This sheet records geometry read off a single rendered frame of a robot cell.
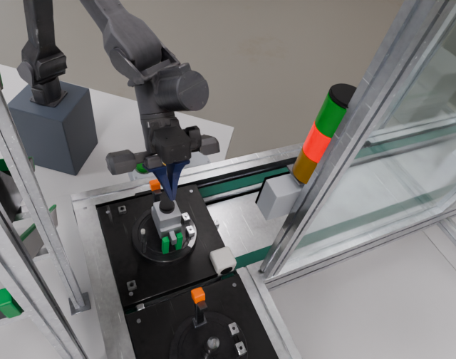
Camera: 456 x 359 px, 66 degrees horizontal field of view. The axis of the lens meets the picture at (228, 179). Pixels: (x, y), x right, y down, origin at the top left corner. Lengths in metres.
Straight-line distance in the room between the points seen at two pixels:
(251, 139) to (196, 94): 1.95
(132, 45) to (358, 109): 0.33
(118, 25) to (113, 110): 0.68
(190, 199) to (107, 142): 0.39
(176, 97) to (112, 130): 0.67
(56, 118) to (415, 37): 0.76
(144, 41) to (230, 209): 0.50
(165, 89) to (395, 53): 0.30
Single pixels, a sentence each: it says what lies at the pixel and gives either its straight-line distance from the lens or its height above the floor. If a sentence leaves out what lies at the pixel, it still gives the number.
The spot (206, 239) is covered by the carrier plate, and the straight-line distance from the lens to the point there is 0.80.
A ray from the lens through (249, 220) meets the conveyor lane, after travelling 0.91.
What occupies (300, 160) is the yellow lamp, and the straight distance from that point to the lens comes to 0.54.
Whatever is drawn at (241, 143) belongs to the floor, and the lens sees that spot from 2.42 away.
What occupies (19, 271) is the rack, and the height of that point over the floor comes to 1.39.
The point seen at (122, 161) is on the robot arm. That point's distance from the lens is 0.57.
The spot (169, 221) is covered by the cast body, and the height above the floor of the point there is 1.07.
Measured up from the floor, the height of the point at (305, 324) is 0.86.
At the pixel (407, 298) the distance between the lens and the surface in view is 1.06.
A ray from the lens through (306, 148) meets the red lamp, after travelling 0.52.
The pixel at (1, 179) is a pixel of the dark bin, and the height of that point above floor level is 1.31.
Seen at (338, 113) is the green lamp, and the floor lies 1.40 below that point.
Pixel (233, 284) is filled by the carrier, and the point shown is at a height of 0.97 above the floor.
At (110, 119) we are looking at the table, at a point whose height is 0.86.
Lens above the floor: 1.66
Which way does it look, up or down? 50 degrees down
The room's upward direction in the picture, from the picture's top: 15 degrees clockwise
